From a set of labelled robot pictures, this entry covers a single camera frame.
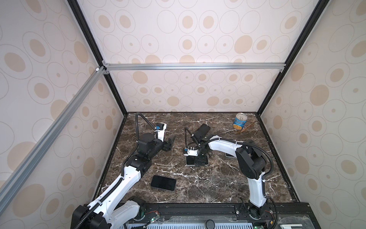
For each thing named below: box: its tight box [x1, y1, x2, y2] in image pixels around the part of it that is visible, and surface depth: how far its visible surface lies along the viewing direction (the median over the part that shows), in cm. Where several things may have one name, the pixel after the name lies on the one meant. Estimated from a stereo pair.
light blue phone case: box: [185, 155, 209, 167], surface depth 85 cm
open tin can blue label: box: [233, 112, 248, 131], surface depth 105 cm
